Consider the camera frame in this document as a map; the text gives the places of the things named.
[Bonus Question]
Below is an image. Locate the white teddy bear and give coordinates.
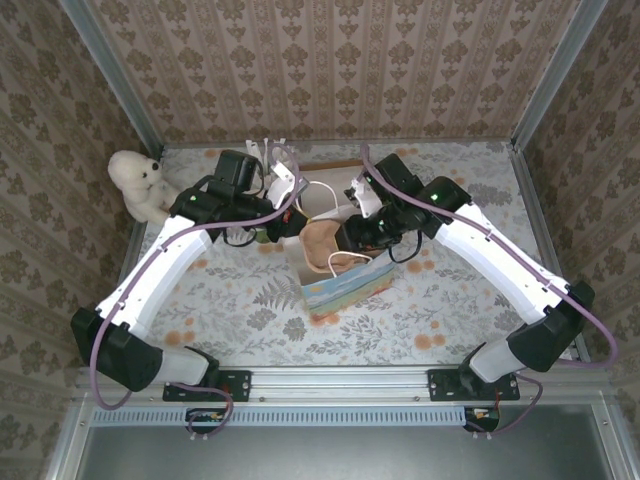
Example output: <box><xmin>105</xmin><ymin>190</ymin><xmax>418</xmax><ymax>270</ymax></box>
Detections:
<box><xmin>108</xmin><ymin>149</ymin><xmax>184</xmax><ymax>225</ymax></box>

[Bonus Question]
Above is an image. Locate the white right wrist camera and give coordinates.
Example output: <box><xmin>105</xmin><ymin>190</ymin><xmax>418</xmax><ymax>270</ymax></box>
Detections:
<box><xmin>343</xmin><ymin>174</ymin><xmax>385</xmax><ymax>219</ymax></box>

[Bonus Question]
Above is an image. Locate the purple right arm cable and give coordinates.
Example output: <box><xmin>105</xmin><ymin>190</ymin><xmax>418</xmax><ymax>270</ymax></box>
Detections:
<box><xmin>359</xmin><ymin>143</ymin><xmax>621</xmax><ymax>441</ymax></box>

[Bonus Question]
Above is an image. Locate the grey slotted cable duct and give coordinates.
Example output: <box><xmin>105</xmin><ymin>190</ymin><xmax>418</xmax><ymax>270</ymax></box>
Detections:
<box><xmin>91</xmin><ymin>405</ymin><xmax>469</xmax><ymax>427</ymax></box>

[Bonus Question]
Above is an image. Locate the aluminium front rail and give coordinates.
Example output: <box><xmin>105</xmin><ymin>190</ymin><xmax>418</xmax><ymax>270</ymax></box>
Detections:
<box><xmin>74</xmin><ymin>364</ymin><xmax>617</xmax><ymax>404</ymax></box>

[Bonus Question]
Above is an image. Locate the painted paper gift bag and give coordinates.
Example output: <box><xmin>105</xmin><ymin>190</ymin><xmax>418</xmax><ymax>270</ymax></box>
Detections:
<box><xmin>282</xmin><ymin>180</ymin><xmax>397</xmax><ymax>327</ymax></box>

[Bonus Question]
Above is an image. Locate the brown cardboard tray box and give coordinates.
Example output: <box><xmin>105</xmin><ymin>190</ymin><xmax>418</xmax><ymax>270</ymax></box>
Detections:
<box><xmin>299</xmin><ymin>159</ymin><xmax>367</xmax><ymax>221</ymax></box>

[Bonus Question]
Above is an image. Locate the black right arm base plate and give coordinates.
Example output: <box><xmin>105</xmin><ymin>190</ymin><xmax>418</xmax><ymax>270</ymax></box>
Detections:
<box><xmin>427</xmin><ymin>368</ymin><xmax>521</xmax><ymax>404</ymax></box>

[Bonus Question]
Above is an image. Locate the brown pulp cup carrier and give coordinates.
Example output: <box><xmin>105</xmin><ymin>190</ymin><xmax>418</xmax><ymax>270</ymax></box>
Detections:
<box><xmin>298</xmin><ymin>221</ymin><xmax>374</xmax><ymax>276</ymax></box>

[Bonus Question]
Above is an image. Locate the black cable connector box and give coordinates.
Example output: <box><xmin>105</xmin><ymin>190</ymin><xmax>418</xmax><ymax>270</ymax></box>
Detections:
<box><xmin>463</xmin><ymin>405</ymin><xmax>501</xmax><ymax>434</ymax></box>
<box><xmin>185</xmin><ymin>407</ymin><xmax>227</xmax><ymax>435</ymax></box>

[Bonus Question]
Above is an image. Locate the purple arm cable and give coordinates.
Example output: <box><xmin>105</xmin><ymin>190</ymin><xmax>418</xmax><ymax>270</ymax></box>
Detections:
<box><xmin>359</xmin><ymin>143</ymin><xmax>621</xmax><ymax>441</ymax></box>
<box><xmin>91</xmin><ymin>143</ymin><xmax>303</xmax><ymax>441</ymax></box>

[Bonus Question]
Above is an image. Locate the aluminium frame post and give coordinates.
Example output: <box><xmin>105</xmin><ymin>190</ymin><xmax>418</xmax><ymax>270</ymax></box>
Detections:
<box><xmin>510</xmin><ymin>0</ymin><xmax>611</xmax><ymax>154</ymax></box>
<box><xmin>58</xmin><ymin>0</ymin><xmax>166</xmax><ymax>156</ymax></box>

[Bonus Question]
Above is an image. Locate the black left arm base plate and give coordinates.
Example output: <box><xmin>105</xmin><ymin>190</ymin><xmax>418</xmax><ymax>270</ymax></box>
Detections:
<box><xmin>163</xmin><ymin>368</ymin><xmax>252</xmax><ymax>404</ymax></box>

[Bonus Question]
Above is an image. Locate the grey metal panel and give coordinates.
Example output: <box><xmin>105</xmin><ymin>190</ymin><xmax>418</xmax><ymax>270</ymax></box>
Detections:
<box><xmin>47</xmin><ymin>394</ymin><xmax>640</xmax><ymax>480</ymax></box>

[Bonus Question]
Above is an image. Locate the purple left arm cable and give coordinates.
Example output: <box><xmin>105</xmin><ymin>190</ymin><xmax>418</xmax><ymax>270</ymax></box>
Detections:
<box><xmin>91</xmin><ymin>143</ymin><xmax>303</xmax><ymax>441</ymax></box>

